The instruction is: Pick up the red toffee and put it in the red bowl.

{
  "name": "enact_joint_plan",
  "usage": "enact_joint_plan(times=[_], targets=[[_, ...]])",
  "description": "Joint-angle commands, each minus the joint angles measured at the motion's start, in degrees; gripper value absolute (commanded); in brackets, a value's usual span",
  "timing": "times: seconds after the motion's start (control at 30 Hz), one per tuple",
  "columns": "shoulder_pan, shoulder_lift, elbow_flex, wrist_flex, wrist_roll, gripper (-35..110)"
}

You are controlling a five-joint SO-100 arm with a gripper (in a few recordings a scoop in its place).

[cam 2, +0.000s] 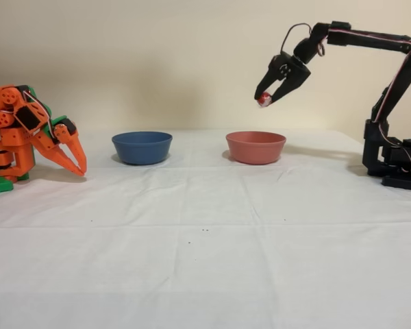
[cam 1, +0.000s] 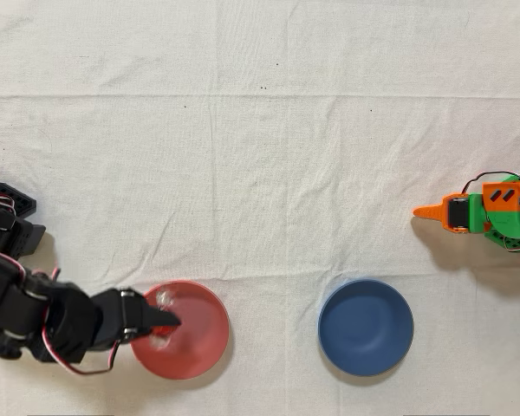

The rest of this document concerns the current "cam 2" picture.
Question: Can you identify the red candy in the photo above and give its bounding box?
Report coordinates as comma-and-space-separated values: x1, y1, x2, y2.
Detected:
256, 91, 273, 109

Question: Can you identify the red bowl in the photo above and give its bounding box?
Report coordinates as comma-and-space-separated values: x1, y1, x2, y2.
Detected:
225, 130, 287, 166

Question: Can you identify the blue bowl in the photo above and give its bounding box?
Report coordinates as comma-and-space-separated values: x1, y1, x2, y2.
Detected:
111, 131, 174, 166

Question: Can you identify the white tablecloth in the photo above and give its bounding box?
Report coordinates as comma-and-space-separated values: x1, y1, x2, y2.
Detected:
0, 128, 411, 329

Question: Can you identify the thin dark servo cable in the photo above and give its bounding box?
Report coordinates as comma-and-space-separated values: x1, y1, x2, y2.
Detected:
23, 89, 53, 125

